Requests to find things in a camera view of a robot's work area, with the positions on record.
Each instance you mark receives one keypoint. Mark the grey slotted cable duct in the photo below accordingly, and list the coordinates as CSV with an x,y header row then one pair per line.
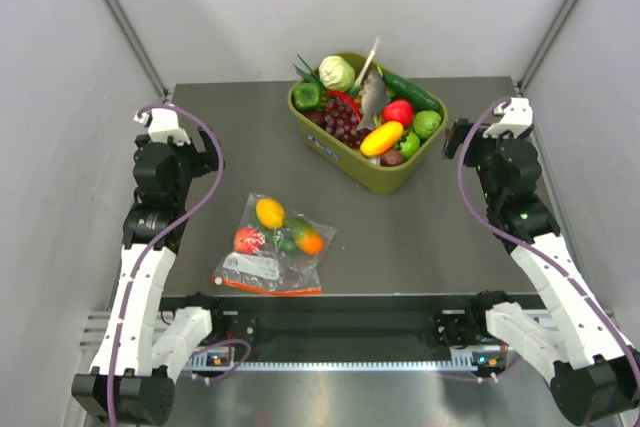
x,y
221,360

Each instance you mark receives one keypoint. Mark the yellow orange fake mango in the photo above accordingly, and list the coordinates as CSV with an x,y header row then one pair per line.
x,y
381,139

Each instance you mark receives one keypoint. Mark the purple fake grapes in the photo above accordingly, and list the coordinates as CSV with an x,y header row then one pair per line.
x,y
340,121

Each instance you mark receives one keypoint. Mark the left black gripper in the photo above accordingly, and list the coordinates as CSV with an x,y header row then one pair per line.
x,y
205,161

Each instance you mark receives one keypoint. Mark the bright green fake pepper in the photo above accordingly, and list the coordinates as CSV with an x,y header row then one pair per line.
x,y
408,144

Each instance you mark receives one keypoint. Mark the pale green fake cabbage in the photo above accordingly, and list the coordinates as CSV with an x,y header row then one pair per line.
x,y
336,73

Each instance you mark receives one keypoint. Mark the green fake bell pepper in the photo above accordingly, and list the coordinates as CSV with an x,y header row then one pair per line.
x,y
307,97

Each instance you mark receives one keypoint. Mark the dark purple fake plum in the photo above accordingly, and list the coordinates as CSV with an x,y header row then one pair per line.
x,y
391,158

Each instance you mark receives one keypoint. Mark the red fake tomato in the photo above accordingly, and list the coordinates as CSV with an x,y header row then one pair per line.
x,y
248,241

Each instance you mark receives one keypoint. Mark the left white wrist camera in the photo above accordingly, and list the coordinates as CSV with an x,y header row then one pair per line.
x,y
163,126

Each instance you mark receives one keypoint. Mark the light green fake fruit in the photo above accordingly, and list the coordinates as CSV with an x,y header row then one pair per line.
x,y
425,123

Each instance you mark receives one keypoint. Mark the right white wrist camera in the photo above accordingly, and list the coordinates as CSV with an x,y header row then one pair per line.
x,y
515,116

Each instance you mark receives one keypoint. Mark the orange green fake mango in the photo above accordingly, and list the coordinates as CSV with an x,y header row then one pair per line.
x,y
305,237

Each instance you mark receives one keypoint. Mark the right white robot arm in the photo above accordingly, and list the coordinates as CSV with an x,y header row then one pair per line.
x,y
591,370

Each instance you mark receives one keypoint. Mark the clear zip top bag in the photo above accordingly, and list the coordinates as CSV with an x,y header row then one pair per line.
x,y
275,251

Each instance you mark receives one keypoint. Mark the grey fake fish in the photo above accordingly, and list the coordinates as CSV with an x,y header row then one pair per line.
x,y
373,100

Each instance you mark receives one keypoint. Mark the red fake apple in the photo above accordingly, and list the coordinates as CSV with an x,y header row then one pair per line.
x,y
399,111

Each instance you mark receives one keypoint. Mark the dark green fake cucumber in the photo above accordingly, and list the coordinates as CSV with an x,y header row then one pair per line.
x,y
419,98

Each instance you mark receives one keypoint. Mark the green fake cucumber in bag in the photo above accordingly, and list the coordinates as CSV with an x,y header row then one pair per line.
x,y
280,238

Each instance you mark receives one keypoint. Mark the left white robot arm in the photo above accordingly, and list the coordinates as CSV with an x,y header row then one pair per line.
x,y
132,378

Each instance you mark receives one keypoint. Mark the yellow fake lemon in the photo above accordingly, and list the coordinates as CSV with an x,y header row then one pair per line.
x,y
270,213

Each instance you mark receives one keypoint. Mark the fake green onion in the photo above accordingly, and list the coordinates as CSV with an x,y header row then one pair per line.
x,y
307,73

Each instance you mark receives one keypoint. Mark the olive green plastic bin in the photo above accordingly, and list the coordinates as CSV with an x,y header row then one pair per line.
x,y
365,170

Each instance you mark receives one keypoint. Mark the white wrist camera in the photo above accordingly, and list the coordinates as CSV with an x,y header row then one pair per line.
x,y
515,116
163,126

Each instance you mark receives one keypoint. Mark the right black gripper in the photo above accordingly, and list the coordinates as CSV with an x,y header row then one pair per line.
x,y
456,135

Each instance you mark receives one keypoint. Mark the red fake chili pepper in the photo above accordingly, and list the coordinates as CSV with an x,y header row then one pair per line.
x,y
347,100

